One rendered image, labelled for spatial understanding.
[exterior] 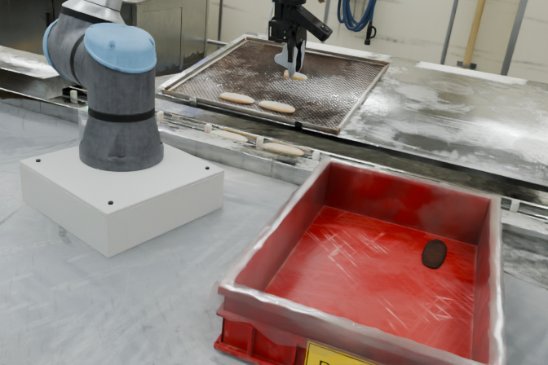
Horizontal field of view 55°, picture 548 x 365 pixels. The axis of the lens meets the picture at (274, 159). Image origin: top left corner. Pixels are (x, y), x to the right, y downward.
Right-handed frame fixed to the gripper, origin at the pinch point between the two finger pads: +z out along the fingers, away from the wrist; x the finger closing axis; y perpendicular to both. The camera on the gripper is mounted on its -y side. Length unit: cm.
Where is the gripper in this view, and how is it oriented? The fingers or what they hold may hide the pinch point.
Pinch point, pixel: (296, 71)
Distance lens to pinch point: 146.5
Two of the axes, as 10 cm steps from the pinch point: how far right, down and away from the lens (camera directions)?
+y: -9.0, -2.5, 3.6
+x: -4.4, 4.6, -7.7
